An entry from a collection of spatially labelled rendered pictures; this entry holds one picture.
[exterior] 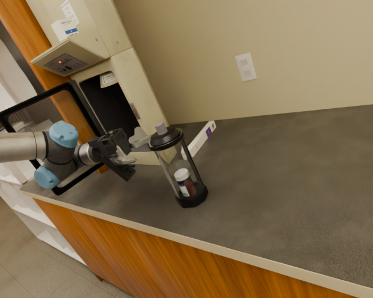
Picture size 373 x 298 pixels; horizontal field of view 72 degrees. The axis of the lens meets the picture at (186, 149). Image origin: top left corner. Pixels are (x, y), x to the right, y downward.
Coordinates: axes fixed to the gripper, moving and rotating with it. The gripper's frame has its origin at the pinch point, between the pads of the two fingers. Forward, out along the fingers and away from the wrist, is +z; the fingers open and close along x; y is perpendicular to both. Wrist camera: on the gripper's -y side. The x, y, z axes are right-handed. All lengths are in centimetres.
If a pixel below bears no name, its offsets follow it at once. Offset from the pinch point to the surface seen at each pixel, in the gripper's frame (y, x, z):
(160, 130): 5.5, -1.7, 7.8
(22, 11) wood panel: 55, 31, -50
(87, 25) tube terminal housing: 38.9, 22.5, -17.3
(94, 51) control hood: 30.5, 16.5, -15.1
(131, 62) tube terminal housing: 22.4, 28.6, -11.9
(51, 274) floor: -114, 23, -178
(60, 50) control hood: 35.1, 14.0, -25.9
